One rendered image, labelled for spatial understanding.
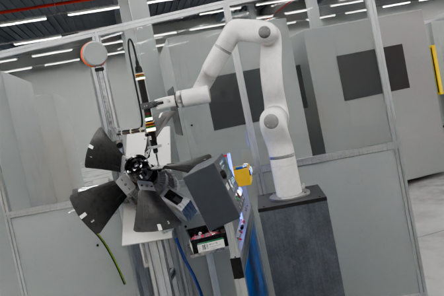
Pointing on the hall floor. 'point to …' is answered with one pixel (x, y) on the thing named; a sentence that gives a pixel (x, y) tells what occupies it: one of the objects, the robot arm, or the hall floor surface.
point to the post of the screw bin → (213, 275)
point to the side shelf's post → (184, 263)
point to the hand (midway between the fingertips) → (146, 106)
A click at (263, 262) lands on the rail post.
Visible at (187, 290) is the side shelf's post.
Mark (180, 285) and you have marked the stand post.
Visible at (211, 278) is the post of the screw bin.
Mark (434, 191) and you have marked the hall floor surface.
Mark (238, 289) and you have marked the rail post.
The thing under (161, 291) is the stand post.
